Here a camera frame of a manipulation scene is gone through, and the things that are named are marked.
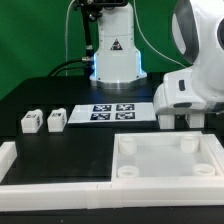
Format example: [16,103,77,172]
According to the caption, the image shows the black cables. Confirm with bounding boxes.
[47,58,93,78]

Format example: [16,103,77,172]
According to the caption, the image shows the black camera pole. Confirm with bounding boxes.
[72,0,108,58]

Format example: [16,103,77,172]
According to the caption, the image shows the white U-shaped fence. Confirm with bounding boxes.
[0,133,224,213]

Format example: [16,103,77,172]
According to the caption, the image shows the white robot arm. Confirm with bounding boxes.
[90,0,224,115]

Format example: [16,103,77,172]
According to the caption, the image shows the white cable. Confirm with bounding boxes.
[64,0,76,77]

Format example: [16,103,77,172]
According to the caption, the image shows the white marker sheet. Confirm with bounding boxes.
[69,102,156,124]

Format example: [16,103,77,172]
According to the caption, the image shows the white square tabletop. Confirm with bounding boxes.
[112,131,224,182]

